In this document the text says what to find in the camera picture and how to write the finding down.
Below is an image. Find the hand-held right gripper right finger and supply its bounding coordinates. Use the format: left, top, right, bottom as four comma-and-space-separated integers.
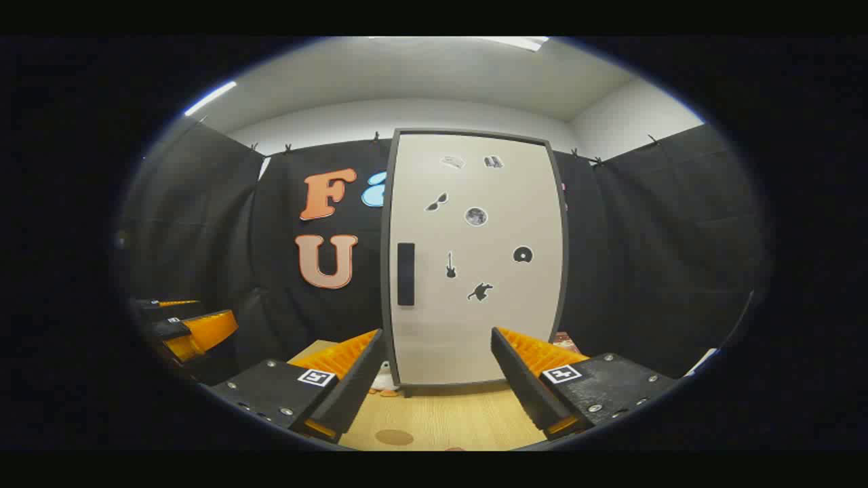
490, 327, 679, 441

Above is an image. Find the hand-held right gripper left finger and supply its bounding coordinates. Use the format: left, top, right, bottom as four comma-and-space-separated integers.
203, 329, 385, 445

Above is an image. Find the grey cabinet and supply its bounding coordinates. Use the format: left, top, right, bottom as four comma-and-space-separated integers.
380, 127, 570, 397

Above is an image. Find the black door handle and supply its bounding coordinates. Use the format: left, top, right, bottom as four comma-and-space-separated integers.
397, 242, 416, 307

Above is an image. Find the penguin plush toy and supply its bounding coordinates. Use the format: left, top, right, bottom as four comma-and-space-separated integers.
370, 361, 401, 399

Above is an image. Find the black backdrop cloth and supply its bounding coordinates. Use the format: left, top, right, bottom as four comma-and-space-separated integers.
115, 119, 774, 380

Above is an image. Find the long ceiling light strip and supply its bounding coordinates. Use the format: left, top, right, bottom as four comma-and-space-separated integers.
183, 80, 238, 117

